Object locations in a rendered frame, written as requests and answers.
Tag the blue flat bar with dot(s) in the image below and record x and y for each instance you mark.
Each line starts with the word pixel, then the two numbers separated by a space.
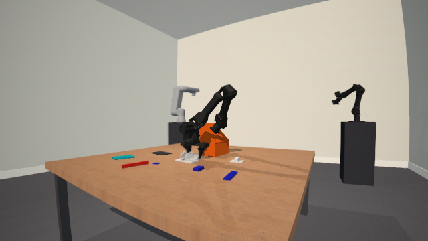
pixel 230 176

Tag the small blue block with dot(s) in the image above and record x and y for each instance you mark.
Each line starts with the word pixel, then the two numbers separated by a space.
pixel 198 168

